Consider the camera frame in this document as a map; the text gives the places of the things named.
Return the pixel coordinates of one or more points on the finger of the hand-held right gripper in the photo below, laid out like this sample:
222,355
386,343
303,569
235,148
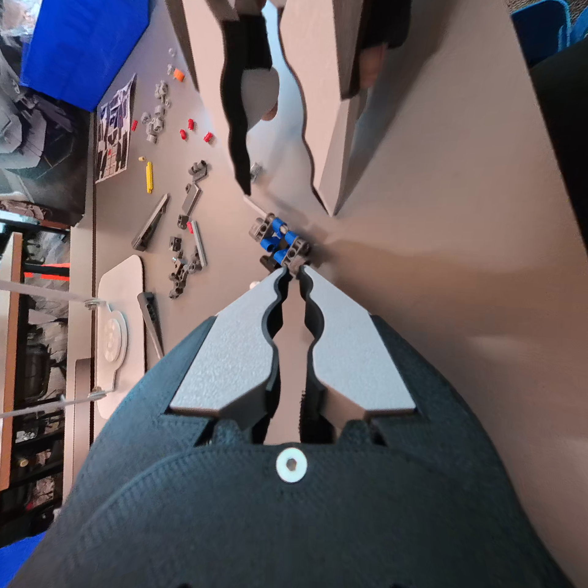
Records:
317,69
206,55

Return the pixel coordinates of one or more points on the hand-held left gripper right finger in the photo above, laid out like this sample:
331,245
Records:
363,363

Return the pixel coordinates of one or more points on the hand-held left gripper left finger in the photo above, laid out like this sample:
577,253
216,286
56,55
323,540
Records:
225,363

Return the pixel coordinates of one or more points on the blue and grey lego assembly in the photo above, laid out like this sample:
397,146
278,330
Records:
278,225

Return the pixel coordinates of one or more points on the orange lego piece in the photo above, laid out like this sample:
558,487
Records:
178,74

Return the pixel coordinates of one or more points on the light grey lego connector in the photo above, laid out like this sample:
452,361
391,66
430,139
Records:
256,171

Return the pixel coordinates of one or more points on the pointed dark grey lego panel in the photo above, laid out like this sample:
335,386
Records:
150,317

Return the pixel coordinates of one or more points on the dark grey lego connector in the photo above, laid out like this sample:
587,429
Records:
198,169

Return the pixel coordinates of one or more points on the long light grey lego bar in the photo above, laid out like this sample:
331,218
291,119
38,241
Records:
199,243

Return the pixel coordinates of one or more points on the lego sticker sheet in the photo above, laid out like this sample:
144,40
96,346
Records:
115,138

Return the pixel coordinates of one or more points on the grey flat lego panel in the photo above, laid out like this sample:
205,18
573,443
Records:
191,198

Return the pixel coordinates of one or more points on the small dark lego brick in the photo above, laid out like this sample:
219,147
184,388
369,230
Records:
175,244
183,221

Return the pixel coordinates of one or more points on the yellow lego axle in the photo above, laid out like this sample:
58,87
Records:
149,178

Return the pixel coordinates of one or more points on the long dark grey lego panel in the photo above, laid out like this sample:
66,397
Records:
150,223

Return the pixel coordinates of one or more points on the dark printed lego box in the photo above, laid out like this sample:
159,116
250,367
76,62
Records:
41,151

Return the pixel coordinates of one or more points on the person's right hand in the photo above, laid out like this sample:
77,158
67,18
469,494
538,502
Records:
372,69

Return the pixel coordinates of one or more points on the pile of light grey connectors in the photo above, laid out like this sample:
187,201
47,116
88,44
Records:
156,119

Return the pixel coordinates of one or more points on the pile of dark grey connectors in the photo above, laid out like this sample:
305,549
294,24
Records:
183,273

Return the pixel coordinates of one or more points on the round white disc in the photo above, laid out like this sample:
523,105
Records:
113,337

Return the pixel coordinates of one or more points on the blue storage bin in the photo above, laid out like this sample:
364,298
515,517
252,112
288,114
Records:
82,46

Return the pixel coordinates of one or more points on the dark storage shelf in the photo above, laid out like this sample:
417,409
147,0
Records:
46,321

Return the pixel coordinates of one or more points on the wooden panel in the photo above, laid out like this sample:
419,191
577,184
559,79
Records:
9,367

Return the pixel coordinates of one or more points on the blue padded object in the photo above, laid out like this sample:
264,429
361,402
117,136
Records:
540,32

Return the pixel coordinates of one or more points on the blue cloth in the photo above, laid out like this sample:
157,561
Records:
18,565

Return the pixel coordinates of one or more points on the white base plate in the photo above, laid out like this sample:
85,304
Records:
121,285

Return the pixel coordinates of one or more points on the grey metal post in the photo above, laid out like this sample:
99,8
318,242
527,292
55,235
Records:
79,413

